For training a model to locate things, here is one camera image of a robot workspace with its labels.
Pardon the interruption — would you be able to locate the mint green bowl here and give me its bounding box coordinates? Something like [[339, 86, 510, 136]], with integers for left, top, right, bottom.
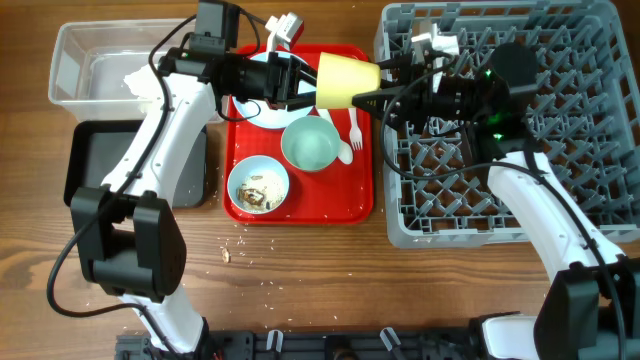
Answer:
[[281, 116, 342, 172]]

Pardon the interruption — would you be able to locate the grey dishwasher rack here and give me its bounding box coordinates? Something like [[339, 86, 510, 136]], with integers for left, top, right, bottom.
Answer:
[[374, 1, 639, 248]]

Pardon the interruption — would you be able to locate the white napkin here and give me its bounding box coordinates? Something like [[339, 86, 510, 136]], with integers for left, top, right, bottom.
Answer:
[[123, 65, 163, 100]]

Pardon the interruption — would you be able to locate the white plastic fork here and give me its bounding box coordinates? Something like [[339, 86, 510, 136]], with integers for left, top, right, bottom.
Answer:
[[348, 108, 363, 151]]

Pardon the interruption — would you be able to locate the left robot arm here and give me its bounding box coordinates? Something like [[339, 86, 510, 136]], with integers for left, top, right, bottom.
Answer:
[[67, 1, 317, 359]]

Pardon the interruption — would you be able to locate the black food waste tray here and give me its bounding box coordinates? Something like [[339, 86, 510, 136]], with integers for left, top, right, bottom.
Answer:
[[63, 120, 208, 208]]

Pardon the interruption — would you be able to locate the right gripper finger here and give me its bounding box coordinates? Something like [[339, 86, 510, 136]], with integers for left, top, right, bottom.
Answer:
[[351, 86, 404, 119], [377, 54, 413, 70]]

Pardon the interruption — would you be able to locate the yellow plastic cup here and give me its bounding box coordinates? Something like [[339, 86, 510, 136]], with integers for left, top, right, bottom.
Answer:
[[316, 52, 381, 110]]

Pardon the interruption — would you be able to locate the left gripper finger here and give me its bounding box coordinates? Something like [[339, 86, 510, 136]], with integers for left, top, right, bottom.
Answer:
[[289, 55, 318, 83], [285, 92, 316, 111]]

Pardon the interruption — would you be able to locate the peanut on table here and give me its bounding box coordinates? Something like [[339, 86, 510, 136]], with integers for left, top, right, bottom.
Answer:
[[222, 248, 231, 264]]

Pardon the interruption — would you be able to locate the food scraps and rice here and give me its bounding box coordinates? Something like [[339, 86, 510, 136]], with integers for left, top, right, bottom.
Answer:
[[236, 172, 287, 214]]

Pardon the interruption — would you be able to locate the white plastic spoon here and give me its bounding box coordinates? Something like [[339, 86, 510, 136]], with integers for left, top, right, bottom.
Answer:
[[317, 108, 354, 165]]

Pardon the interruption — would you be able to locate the red serving tray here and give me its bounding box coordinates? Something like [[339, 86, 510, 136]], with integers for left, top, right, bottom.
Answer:
[[222, 43, 375, 226]]

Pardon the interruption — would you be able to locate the light blue plate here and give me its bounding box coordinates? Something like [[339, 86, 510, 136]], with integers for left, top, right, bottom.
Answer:
[[231, 51, 316, 130]]

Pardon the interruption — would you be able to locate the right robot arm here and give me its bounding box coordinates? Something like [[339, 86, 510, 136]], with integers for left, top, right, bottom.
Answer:
[[346, 43, 639, 359]]

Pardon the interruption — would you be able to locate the clear plastic waste bin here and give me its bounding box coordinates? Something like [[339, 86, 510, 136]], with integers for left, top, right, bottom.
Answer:
[[48, 18, 180, 122]]

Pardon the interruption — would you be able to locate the light blue bowl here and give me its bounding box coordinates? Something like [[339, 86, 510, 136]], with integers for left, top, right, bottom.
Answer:
[[227, 155, 290, 215]]

